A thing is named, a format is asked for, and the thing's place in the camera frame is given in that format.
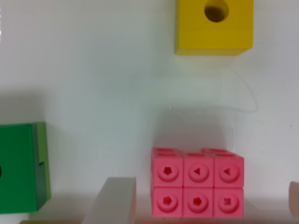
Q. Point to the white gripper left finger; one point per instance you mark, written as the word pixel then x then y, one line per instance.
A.
pixel 115 203

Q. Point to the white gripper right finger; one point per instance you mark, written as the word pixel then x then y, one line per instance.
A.
pixel 294 199

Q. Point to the pink linking cube block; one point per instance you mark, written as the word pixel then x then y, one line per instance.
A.
pixel 207 183

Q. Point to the green block with hole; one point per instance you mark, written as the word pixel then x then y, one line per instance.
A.
pixel 24 168

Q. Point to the yellow block with hole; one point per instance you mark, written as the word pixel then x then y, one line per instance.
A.
pixel 214 27

